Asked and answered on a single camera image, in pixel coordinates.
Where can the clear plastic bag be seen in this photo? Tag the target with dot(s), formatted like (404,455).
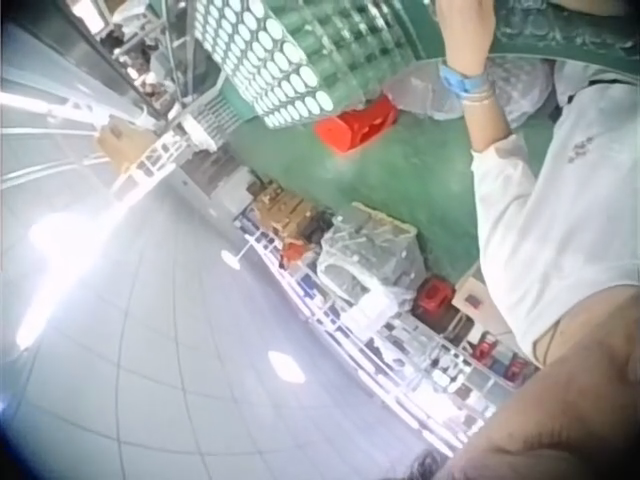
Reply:
(520,90)
(425,92)

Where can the green patterned tray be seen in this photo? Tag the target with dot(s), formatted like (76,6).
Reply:
(560,25)

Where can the dark machine cabinet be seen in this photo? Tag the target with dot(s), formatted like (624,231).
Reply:
(100,55)

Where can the red plastic fixture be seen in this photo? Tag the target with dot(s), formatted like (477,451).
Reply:
(357,125)

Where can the person's left hand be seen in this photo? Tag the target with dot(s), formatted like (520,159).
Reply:
(465,35)

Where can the brown cardboard box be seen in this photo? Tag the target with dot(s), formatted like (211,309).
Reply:
(122,142)

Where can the white slotted crate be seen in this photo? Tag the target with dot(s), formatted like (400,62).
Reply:
(212,112)

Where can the white frame rack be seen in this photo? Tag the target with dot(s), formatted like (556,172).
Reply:
(145,160)

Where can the green tray stack with white cells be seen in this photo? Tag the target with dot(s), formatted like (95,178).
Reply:
(280,65)

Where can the plastic wrapped box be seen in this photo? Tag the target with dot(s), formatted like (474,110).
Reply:
(370,250)

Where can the white frame shelf with parts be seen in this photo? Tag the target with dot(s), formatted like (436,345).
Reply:
(380,340)

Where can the blue wrist band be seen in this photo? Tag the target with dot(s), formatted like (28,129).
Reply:
(462,80)

